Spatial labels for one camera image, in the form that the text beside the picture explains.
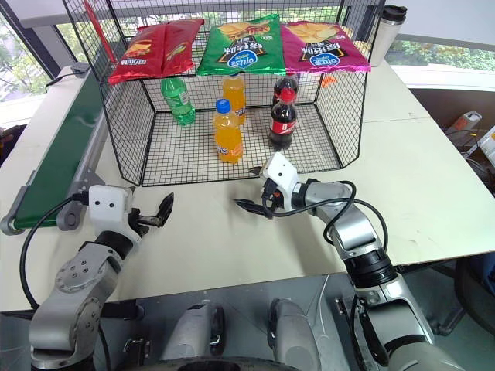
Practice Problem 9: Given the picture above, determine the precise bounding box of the large red chip bag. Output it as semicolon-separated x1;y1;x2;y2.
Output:
108;23;168;86

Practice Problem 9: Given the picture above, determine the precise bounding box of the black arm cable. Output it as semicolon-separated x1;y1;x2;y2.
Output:
19;192;90;311
266;180;389;253

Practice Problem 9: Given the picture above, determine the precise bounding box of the narrow red chip bag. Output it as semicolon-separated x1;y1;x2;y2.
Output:
161;18;205;77

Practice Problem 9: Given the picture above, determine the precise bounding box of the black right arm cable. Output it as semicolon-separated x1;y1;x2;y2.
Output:
266;180;389;253

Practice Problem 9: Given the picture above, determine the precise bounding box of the grey rounded robot leg cover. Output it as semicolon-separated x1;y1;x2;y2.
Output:
159;300;227;363
267;298;323;371

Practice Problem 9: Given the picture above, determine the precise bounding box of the orange soda bottle blue cap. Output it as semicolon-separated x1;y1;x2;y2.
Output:
213;98;244;165

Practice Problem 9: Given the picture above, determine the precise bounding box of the red plastic strip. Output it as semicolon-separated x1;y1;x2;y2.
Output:
82;0;118;64

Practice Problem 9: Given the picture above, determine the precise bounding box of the white and orange tool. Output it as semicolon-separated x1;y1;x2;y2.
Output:
444;111;483;137

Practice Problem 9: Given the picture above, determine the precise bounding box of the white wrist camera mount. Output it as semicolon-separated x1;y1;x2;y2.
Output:
261;151;301;213
87;184;143;248

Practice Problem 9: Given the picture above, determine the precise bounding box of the black wire mesh shelf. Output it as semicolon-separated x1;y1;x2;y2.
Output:
61;0;387;189

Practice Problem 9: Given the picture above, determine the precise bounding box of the cola bottle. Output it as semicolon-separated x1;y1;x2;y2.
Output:
272;74;300;106
268;87;299;152

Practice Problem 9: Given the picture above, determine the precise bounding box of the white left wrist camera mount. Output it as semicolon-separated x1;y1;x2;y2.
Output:
87;184;143;248

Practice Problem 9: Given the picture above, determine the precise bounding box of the white tumbler black lid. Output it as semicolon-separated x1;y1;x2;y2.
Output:
369;5;408;68

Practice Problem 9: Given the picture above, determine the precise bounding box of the magenta chip bag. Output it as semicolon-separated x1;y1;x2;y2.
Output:
280;21;373;75

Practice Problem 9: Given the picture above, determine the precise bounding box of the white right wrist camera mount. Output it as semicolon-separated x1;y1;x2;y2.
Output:
261;151;301;213

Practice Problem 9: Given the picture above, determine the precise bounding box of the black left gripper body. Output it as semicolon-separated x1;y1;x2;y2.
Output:
127;207;162;237

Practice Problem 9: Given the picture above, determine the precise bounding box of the green soda bottle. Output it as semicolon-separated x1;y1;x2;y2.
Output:
160;77;196;127

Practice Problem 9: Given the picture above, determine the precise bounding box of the green conveyor belt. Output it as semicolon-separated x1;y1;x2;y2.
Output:
0;63;135;237

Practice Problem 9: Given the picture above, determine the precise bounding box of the green chip bag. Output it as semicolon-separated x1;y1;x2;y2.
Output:
196;13;288;77

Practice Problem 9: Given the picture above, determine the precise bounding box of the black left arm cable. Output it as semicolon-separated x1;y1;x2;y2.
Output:
19;192;90;311

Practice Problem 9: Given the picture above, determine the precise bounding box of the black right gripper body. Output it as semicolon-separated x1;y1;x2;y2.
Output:
261;179;284;213

